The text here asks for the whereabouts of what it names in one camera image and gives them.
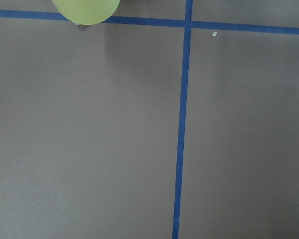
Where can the yellow plastic cup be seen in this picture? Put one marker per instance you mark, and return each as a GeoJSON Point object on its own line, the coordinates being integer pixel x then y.
{"type": "Point", "coordinates": [86, 12]}

